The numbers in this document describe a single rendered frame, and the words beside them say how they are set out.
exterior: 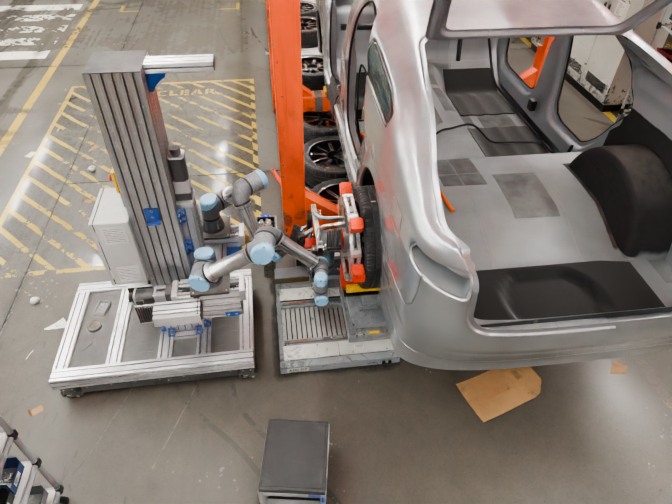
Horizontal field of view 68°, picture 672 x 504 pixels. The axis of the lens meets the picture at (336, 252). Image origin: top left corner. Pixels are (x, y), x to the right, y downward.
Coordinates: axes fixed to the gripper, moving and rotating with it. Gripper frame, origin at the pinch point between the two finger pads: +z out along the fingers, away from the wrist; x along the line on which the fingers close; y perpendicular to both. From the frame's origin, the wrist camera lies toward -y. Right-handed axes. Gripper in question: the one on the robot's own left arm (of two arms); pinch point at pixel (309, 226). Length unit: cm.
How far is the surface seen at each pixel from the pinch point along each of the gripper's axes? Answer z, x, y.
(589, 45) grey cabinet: 528, 28, 24
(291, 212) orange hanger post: 11.1, -25.8, 7.4
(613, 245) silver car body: 95, 165, -10
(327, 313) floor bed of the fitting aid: 1, 15, 77
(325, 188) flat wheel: 77, -47, 33
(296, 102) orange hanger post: 16, -21, -75
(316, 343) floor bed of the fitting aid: -27, 27, 75
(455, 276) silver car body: -38, 116, -58
